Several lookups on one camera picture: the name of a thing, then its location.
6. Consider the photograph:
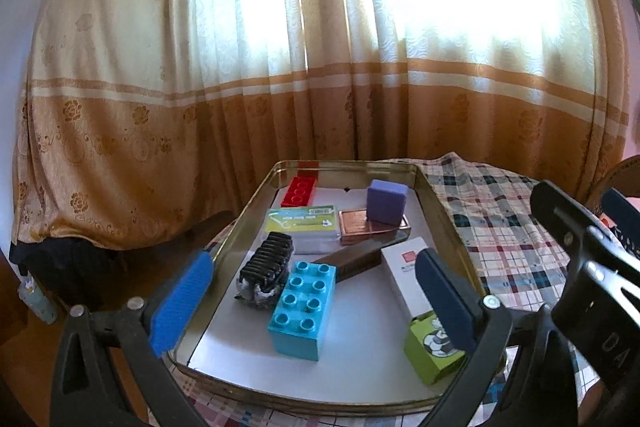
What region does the green cube toy brick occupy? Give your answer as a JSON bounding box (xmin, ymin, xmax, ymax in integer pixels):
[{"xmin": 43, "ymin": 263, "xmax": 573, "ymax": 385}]
[{"xmin": 404, "ymin": 311, "xmax": 465, "ymax": 386}]

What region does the white Oriental Club box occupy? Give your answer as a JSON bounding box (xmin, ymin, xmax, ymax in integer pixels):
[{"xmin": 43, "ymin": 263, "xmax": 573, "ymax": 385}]
[{"xmin": 382, "ymin": 237, "xmax": 433, "ymax": 322}]

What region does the brown comb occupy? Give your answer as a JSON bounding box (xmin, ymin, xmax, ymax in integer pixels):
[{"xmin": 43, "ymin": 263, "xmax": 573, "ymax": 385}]
[{"xmin": 316, "ymin": 230, "xmax": 409, "ymax": 283}]

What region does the blue toy brick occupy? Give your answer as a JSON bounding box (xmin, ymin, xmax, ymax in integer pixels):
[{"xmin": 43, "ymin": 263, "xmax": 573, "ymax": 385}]
[{"xmin": 268, "ymin": 261, "xmax": 336, "ymax": 362}]

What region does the purple block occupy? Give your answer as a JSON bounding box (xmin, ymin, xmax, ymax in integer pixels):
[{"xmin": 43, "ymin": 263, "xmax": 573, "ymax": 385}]
[{"xmin": 366, "ymin": 179, "xmax": 409, "ymax": 227}]

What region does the copper coloured box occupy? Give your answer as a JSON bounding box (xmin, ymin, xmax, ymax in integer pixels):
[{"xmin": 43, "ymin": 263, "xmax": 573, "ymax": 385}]
[{"xmin": 338, "ymin": 209, "xmax": 411, "ymax": 245}]

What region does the green floss pick box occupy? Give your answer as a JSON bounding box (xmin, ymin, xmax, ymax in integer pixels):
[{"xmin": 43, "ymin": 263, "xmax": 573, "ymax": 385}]
[{"xmin": 260, "ymin": 205, "xmax": 341, "ymax": 255}]

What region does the red toy brick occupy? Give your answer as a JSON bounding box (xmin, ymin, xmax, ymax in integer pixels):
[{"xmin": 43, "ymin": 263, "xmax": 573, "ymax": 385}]
[{"xmin": 280, "ymin": 176, "xmax": 318, "ymax": 208}]

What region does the plaid tablecloth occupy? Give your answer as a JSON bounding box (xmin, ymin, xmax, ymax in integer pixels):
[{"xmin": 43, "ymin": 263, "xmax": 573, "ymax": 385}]
[{"xmin": 171, "ymin": 153, "xmax": 568, "ymax": 426}]

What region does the dark cloth on floor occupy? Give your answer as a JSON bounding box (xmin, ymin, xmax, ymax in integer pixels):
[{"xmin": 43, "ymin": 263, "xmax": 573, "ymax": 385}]
[{"xmin": 10, "ymin": 232, "xmax": 201, "ymax": 311}]

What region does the white paper tray liner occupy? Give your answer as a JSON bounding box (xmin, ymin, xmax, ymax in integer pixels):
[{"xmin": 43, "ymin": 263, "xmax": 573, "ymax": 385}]
[{"xmin": 186, "ymin": 185, "xmax": 452, "ymax": 405}]

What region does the small plastic bottle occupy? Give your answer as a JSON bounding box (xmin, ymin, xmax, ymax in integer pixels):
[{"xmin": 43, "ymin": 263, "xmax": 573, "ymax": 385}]
[{"xmin": 17, "ymin": 273, "xmax": 58, "ymax": 325}]

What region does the gold metal tray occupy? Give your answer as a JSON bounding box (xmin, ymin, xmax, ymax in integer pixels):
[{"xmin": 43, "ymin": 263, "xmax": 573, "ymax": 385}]
[{"xmin": 170, "ymin": 157, "xmax": 478, "ymax": 416}]

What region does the beige orange curtain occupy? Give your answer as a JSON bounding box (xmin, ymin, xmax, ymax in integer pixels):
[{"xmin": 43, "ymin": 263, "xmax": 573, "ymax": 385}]
[{"xmin": 9, "ymin": 0, "xmax": 631, "ymax": 251}]

